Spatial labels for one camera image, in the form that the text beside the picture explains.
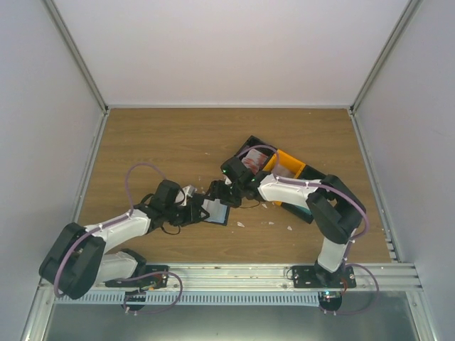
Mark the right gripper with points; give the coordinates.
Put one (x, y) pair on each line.
(216, 190)

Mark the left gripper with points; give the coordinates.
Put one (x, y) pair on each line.
(193, 216)

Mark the black leather card holder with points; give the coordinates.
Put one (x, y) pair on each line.
(218, 213)

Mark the red white cards stack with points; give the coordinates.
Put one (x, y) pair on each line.
(254, 160)

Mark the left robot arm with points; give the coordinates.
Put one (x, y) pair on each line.
(80, 257)

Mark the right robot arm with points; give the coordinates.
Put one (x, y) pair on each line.
(337, 212)

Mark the white pink cards stack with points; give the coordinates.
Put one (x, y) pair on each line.
(284, 172)

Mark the teal cards stack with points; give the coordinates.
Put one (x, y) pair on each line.
(306, 212)

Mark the black bin left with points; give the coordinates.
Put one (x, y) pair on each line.
(255, 143)

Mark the orange bin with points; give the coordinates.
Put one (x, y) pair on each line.
(286, 160)

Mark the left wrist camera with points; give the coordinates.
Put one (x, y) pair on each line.
(184, 195)

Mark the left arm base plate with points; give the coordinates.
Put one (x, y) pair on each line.
(158, 280)

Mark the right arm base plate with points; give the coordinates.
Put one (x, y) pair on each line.
(314, 276)

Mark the grey cable duct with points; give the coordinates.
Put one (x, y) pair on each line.
(198, 298)

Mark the aluminium front rail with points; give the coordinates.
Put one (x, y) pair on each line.
(265, 277)

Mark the left frame post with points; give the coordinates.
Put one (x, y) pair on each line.
(61, 26)

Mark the frame post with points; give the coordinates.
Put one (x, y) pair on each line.
(399, 28)
(61, 26)

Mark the right frame post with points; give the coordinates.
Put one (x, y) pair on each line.
(399, 28)

